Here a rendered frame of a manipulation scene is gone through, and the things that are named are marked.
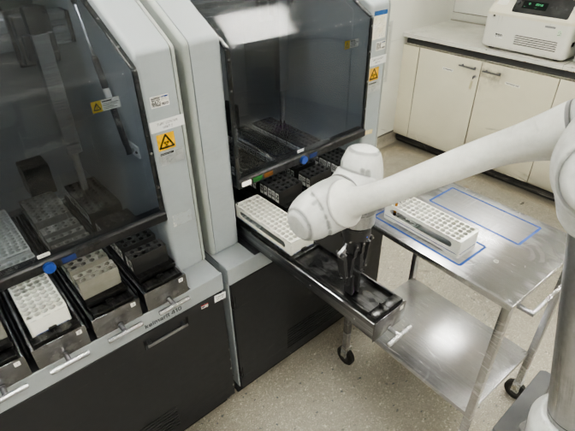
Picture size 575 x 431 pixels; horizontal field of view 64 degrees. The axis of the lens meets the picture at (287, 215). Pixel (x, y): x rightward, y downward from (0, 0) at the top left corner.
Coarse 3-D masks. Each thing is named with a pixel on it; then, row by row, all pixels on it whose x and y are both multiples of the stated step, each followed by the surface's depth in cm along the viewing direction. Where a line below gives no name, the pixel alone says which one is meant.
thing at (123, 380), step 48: (96, 0) 114; (144, 48) 110; (144, 96) 115; (192, 192) 138; (192, 240) 146; (192, 288) 142; (96, 336) 127; (144, 336) 137; (192, 336) 151; (48, 384) 121; (96, 384) 133; (144, 384) 146; (192, 384) 162
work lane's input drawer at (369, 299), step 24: (264, 240) 150; (288, 264) 142; (312, 264) 141; (336, 264) 140; (312, 288) 136; (336, 288) 132; (360, 288) 132; (384, 288) 130; (360, 312) 124; (384, 312) 122
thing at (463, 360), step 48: (432, 192) 171; (480, 240) 146; (528, 240) 146; (480, 288) 129; (528, 288) 128; (384, 336) 183; (432, 336) 183; (480, 336) 183; (432, 384) 165; (480, 384) 143
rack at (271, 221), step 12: (240, 204) 159; (252, 204) 158; (264, 204) 158; (240, 216) 158; (252, 216) 152; (264, 216) 153; (276, 216) 151; (264, 228) 156; (276, 228) 147; (288, 228) 146; (276, 240) 150; (288, 240) 141; (300, 240) 142; (312, 240) 146; (288, 252) 143
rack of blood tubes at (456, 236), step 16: (400, 208) 153; (416, 208) 152; (432, 208) 152; (400, 224) 153; (416, 224) 150; (432, 224) 144; (448, 224) 144; (464, 224) 144; (432, 240) 144; (448, 240) 146; (464, 240) 137
